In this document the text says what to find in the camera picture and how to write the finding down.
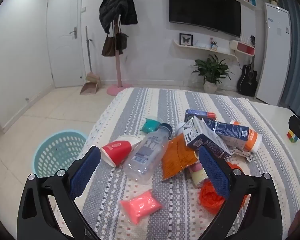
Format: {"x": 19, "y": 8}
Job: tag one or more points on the red paper cup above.
{"x": 115, "y": 150}

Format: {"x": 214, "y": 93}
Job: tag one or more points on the small figurine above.
{"x": 214, "y": 45}

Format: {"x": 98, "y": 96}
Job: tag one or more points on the white refrigerator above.
{"x": 272, "y": 55}

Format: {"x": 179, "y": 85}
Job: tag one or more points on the striped grey white tablecloth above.
{"x": 164, "y": 105}

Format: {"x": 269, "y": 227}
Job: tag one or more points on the teal packet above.
{"x": 150, "y": 125}

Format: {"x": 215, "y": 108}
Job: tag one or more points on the brown dustpan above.
{"x": 90, "y": 88}

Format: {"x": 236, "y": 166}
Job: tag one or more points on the grey blue curtain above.
{"x": 298, "y": 55}

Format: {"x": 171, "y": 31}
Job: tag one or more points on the crumpled white wrapper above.
{"x": 242, "y": 153}

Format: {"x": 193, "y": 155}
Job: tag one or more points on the colourful puzzle cube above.
{"x": 292, "y": 136}

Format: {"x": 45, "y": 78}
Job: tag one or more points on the framed butterfly picture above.
{"x": 186, "y": 40}

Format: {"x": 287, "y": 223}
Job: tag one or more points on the white and navy milk carton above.
{"x": 202, "y": 132}

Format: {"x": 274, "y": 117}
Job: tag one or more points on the orange snack packet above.
{"x": 176, "y": 157}

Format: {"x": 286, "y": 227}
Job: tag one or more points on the pink packet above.
{"x": 140, "y": 206}

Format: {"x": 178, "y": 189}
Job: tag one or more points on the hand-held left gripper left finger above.
{"x": 85, "y": 172}

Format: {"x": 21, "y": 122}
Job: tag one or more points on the wall-mounted television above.
{"x": 202, "y": 7}

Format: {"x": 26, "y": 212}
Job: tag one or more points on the teal perforated plastic basket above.
{"x": 55, "y": 152}

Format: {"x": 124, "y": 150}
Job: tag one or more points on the potted green plant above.
{"x": 212, "y": 70}

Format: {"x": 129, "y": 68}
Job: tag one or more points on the black handbag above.
{"x": 121, "y": 41}

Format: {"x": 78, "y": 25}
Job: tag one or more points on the brown handbag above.
{"x": 108, "y": 46}

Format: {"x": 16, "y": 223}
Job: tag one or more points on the white door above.
{"x": 62, "y": 42}

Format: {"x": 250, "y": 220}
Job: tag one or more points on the blue box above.
{"x": 197, "y": 113}

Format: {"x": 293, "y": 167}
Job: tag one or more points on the orange white bottle blue label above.
{"x": 232, "y": 131}

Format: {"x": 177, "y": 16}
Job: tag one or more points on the white low wall shelf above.
{"x": 202, "y": 48}

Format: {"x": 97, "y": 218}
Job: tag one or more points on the black acoustic guitar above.
{"x": 247, "y": 80}

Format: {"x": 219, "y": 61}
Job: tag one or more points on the white round lid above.
{"x": 179, "y": 128}

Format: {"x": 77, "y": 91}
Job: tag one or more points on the clear plastic bottle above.
{"x": 145, "y": 155}

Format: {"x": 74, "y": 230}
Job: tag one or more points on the pink coat rack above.
{"x": 118, "y": 67}

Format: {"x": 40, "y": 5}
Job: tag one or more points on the broom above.
{"x": 90, "y": 65}

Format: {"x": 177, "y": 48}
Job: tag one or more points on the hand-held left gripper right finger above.
{"x": 214, "y": 172}

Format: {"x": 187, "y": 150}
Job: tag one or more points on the orange plastic bag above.
{"x": 209, "y": 200}

